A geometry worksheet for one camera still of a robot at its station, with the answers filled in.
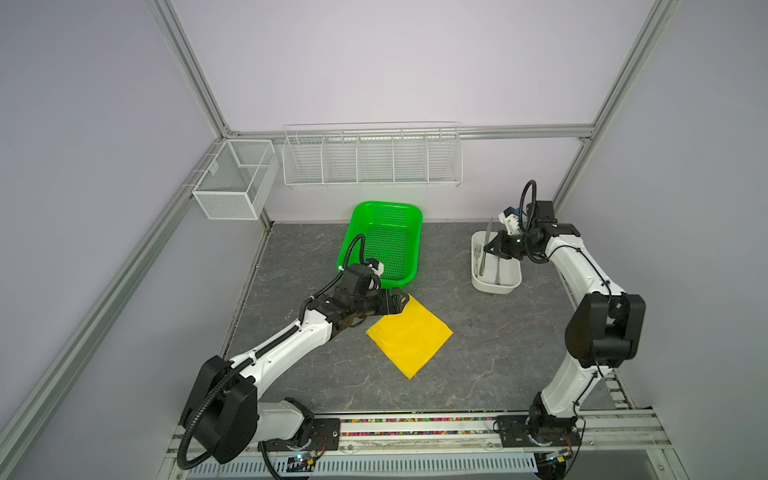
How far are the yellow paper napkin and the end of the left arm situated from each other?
175 millimetres

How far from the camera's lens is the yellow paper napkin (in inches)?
34.0

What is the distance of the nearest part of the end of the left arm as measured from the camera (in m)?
0.60
